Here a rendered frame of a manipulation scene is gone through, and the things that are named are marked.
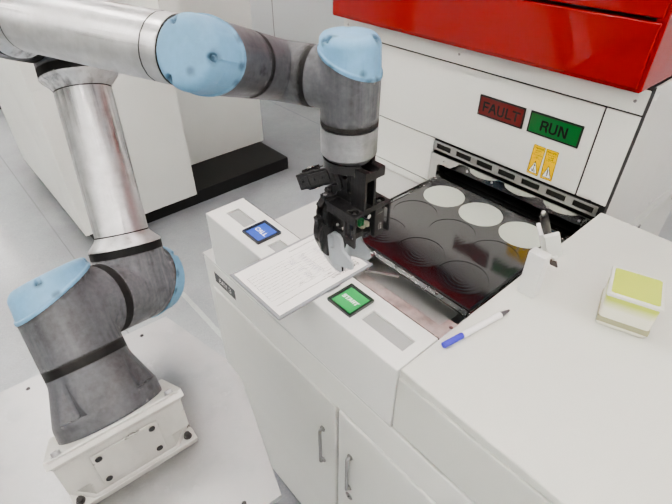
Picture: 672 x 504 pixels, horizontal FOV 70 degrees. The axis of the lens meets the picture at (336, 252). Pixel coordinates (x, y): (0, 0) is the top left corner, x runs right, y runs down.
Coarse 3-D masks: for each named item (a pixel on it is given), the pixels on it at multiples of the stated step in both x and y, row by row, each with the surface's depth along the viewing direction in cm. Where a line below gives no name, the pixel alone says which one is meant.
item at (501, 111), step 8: (480, 104) 112; (488, 104) 111; (496, 104) 109; (504, 104) 108; (480, 112) 113; (488, 112) 112; (496, 112) 110; (504, 112) 109; (512, 112) 107; (520, 112) 106; (504, 120) 109; (512, 120) 108; (520, 120) 106
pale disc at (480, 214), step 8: (464, 208) 114; (472, 208) 114; (480, 208) 114; (488, 208) 114; (496, 208) 114; (464, 216) 111; (472, 216) 111; (480, 216) 111; (488, 216) 111; (496, 216) 111; (480, 224) 109; (488, 224) 109; (496, 224) 109
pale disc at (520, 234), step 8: (504, 224) 109; (512, 224) 109; (520, 224) 109; (528, 224) 109; (504, 232) 106; (512, 232) 106; (520, 232) 106; (528, 232) 106; (536, 232) 106; (504, 240) 104; (512, 240) 104; (520, 240) 104; (528, 240) 104; (536, 240) 104
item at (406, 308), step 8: (360, 280) 97; (368, 280) 97; (376, 288) 95; (384, 288) 95; (384, 296) 93; (392, 296) 93; (392, 304) 91; (400, 304) 91; (408, 304) 91; (408, 312) 90; (416, 312) 90; (416, 320) 88; (424, 320) 88; (432, 320) 88; (432, 328) 86
